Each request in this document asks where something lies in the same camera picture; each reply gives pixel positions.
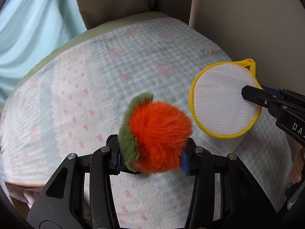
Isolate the yellow rimmed white mesh pad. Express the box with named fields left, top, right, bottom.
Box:
left=189, top=58, right=262, bottom=139

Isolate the orange green furry pompom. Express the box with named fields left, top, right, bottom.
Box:
left=118, top=93, right=192, bottom=174

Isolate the right hand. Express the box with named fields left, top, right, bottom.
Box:
left=289, top=147, right=304, bottom=184

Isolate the cardboard box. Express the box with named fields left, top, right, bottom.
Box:
left=5, top=181, right=45, bottom=209

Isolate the green bed sheet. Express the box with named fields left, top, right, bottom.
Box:
left=12, top=12, right=169, bottom=93

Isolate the light blue curtain cloth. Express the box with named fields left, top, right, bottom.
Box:
left=1, top=0, right=86, bottom=105

